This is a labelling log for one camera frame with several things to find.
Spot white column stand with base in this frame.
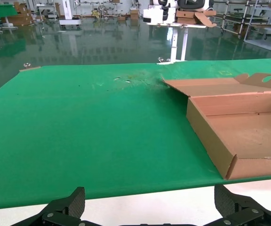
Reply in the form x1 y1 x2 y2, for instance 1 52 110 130
59 0 82 30

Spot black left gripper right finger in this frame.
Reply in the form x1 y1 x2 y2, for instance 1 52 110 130
203 184 271 226

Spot white pedestal table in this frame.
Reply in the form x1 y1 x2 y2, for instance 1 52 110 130
146 22 208 64

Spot silver metal binder clip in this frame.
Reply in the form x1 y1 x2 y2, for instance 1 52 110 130
156 56 174 65
19 62 41 72

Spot cardboard box with holed flap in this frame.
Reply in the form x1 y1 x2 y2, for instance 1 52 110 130
160 73 271 181

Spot metal tube shelving rack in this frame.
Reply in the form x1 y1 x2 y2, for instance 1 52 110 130
216 0 271 51

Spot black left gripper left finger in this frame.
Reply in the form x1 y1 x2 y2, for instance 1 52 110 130
10 186 96 226

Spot white machine housing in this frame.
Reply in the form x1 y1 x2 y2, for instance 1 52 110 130
143 0 181 24

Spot stacked brown cardboard boxes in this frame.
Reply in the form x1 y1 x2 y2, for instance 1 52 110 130
0 1 34 25

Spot white background workbench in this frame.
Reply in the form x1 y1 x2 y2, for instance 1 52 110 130
36 0 59 21

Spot green felt table mat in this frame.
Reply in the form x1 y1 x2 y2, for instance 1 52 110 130
0 57 271 210

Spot flat cardboard box open flap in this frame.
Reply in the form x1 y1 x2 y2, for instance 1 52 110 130
175 10 217 29

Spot black white equipment shell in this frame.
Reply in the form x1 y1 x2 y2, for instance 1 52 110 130
177 0 214 11

